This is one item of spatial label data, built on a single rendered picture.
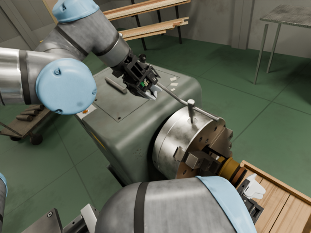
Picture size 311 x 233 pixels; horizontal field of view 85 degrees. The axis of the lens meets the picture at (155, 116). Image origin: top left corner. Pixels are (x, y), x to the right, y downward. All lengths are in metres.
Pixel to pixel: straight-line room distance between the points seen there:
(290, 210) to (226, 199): 0.63
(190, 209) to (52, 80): 0.23
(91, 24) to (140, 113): 0.36
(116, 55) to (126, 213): 0.32
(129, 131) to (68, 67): 0.40
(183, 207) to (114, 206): 0.10
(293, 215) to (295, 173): 1.20
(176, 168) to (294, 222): 0.48
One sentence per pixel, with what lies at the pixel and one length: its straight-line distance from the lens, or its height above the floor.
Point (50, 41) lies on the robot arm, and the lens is 0.40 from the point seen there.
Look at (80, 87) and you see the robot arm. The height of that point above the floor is 1.56.
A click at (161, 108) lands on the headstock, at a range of 0.65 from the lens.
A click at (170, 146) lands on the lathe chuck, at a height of 1.20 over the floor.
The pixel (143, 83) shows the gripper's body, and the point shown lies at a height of 1.42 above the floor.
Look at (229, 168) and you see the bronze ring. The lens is 0.63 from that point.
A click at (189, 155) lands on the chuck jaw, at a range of 0.56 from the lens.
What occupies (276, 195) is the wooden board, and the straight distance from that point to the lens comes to 0.88.
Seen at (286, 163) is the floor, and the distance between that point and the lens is 2.08.
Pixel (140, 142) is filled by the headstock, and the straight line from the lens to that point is 0.62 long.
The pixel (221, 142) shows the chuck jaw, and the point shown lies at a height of 1.11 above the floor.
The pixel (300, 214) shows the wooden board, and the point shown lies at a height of 0.88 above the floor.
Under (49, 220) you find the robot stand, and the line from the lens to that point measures 0.68.
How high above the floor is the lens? 1.66
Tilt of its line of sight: 42 degrees down
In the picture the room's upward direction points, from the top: 17 degrees counter-clockwise
